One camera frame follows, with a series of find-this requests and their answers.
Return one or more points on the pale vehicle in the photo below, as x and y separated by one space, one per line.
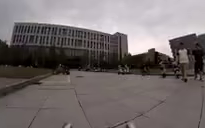
124 69

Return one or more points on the grey paved plaza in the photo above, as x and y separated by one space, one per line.
116 100

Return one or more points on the low dark building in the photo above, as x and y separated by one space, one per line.
151 56

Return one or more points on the large pale building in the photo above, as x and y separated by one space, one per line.
56 35

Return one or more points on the person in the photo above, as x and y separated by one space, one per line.
183 56
198 58
162 67

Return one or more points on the robot's own part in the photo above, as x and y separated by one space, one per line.
67 126
131 125

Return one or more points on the grey kerb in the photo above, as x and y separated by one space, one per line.
20 83

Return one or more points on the grass strip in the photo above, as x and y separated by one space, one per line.
13 71

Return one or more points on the dark tall building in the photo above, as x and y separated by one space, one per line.
190 40

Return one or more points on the row of dark trees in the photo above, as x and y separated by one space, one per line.
0 53

